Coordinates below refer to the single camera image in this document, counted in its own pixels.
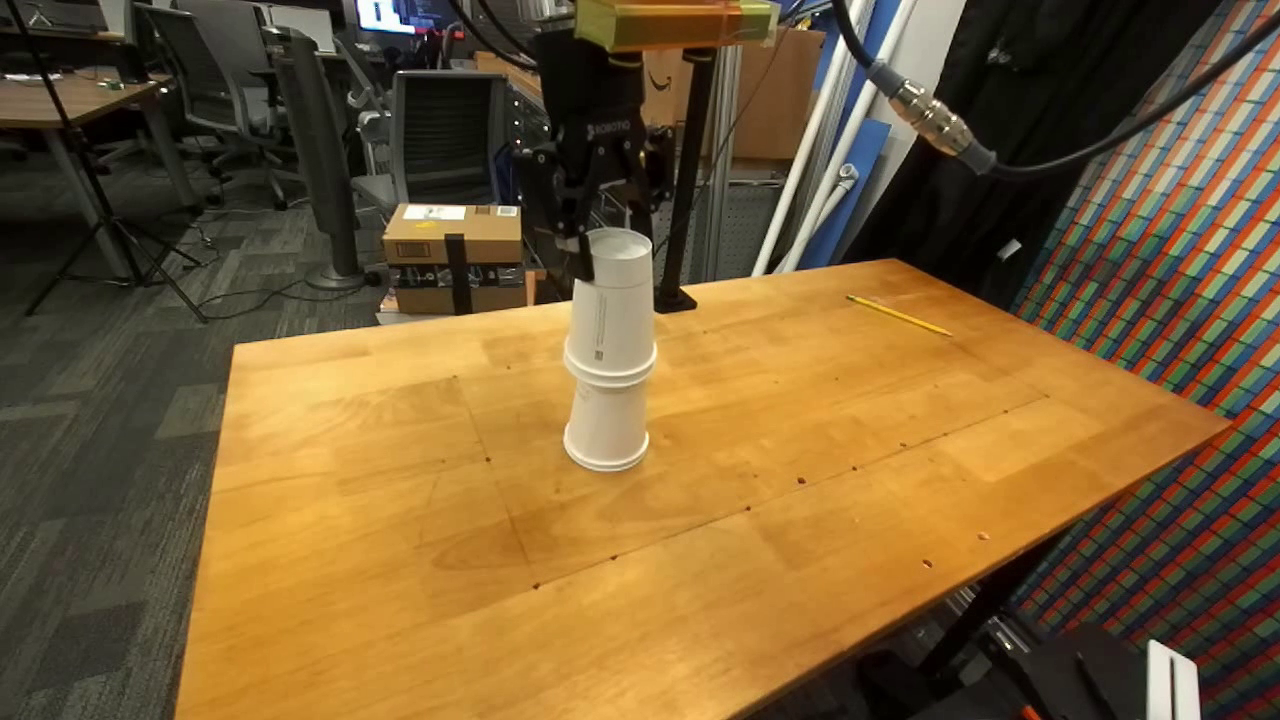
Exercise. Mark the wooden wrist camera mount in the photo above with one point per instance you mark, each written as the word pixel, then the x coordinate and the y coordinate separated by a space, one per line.
pixel 667 27

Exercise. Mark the black tripod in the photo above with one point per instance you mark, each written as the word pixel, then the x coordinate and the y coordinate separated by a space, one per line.
pixel 84 162

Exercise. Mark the yellow pencil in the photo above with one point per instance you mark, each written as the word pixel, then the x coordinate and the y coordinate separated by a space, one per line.
pixel 903 318

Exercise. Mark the wooden office desk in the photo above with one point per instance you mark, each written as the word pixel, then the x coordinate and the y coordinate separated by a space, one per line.
pixel 66 103

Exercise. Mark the colourful woven patterned cloth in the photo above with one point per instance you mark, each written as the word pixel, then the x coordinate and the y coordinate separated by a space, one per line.
pixel 1202 534

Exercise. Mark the lit computer monitor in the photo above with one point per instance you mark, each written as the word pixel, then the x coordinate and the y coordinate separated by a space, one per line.
pixel 385 13

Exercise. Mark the black camera stand pole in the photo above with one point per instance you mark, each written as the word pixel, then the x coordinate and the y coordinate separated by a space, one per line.
pixel 691 202

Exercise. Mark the grey workbench with drawers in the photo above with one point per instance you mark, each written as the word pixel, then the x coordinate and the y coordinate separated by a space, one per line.
pixel 734 222

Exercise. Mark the white paper cup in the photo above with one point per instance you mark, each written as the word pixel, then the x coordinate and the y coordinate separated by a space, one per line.
pixel 604 434
pixel 616 301
pixel 610 381

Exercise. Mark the black equipment under table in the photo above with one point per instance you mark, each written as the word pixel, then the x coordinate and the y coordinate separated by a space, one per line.
pixel 1055 673

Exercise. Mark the black mesh chair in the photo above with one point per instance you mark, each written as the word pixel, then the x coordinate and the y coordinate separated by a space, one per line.
pixel 447 133

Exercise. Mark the white plastic pipe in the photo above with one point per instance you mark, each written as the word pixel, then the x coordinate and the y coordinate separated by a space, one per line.
pixel 818 121
pixel 921 52

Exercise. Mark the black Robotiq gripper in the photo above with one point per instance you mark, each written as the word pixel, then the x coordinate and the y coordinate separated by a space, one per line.
pixel 593 105

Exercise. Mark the grey office chair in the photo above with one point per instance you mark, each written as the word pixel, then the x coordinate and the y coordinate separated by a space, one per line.
pixel 202 65

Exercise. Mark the white flat device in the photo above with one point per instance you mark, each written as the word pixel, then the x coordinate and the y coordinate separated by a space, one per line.
pixel 1170 684

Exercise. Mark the large brown cardboard box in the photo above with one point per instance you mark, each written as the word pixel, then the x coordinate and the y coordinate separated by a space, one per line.
pixel 780 95

